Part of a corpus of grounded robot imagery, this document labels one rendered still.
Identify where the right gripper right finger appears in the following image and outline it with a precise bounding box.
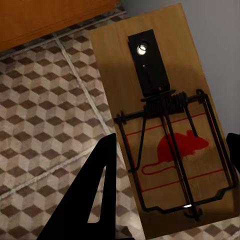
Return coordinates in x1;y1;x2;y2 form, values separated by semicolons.
226;133;240;173

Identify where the mousetrap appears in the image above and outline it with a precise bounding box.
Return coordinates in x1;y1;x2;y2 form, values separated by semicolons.
88;2;240;240

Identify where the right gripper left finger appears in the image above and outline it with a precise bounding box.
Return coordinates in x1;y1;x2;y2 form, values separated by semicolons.
37;133;117;240

